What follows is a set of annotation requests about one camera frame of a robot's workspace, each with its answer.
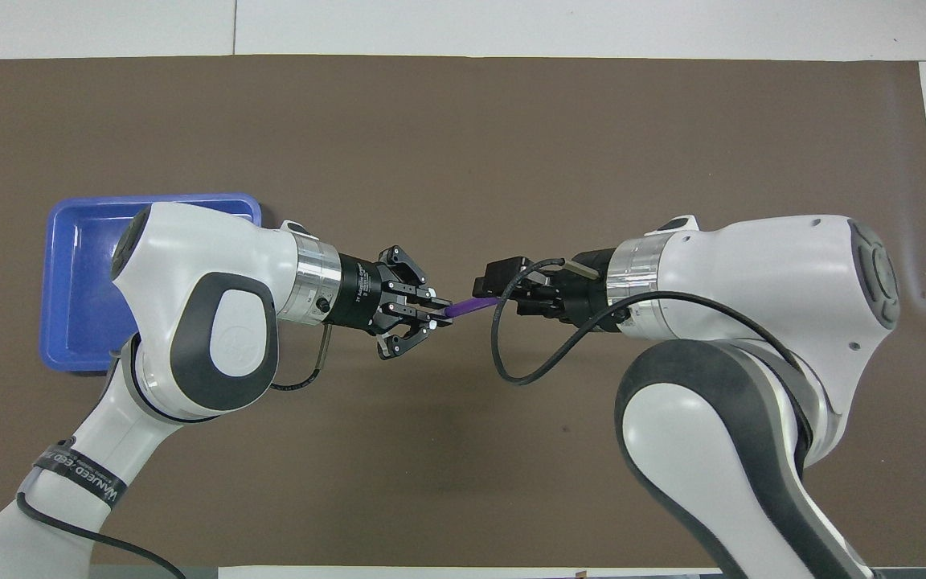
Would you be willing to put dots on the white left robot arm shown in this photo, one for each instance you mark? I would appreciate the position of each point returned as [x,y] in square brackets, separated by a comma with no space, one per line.
[206,257]

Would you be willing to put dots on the blue plastic tray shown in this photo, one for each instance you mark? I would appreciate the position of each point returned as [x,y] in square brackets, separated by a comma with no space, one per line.
[77,281]

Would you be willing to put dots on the purple pen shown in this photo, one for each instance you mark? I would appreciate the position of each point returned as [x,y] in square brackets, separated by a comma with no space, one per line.
[471,306]

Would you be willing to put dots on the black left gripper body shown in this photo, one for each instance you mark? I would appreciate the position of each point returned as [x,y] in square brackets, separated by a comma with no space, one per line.
[362,293]

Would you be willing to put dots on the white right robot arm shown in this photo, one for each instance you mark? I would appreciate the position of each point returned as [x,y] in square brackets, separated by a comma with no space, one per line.
[760,265]

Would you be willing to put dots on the brown table mat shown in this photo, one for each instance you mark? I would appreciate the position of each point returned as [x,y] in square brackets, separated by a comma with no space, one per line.
[463,161]

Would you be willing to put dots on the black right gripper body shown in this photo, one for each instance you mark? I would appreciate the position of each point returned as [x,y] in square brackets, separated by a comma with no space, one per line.
[583,293]

